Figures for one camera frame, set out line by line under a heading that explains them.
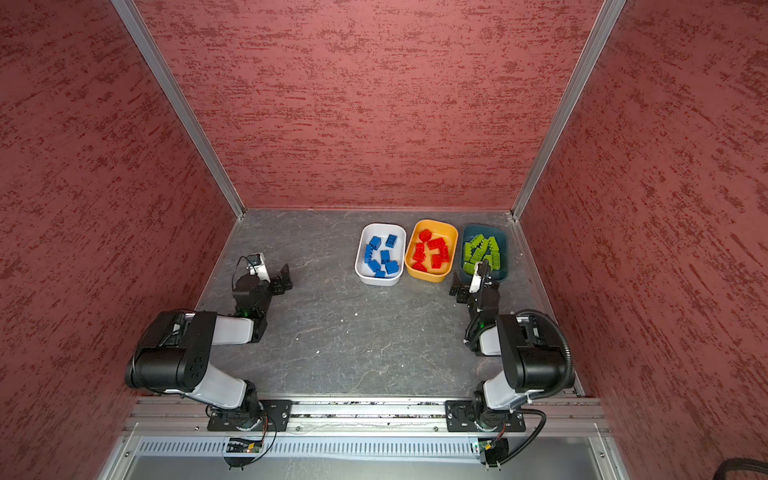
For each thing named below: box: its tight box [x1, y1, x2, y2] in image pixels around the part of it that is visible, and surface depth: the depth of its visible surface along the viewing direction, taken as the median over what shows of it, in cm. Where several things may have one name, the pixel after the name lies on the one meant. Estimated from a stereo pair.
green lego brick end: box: [488, 236, 500, 258], surface depth 109 cm
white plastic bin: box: [354, 223, 407, 287], surface depth 108 cm
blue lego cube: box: [385, 260, 399, 275], surface depth 104 cm
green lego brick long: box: [473, 246, 488, 263], surface depth 109 cm
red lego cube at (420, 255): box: [412, 243, 426, 262], surface depth 109 cm
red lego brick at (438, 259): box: [431, 253, 451, 269], surface depth 106 cm
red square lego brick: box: [418, 228, 433, 243], surface depth 112 cm
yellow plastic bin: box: [404, 219, 459, 283], surface depth 109 cm
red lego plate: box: [427, 238, 448, 252], surface depth 112 cm
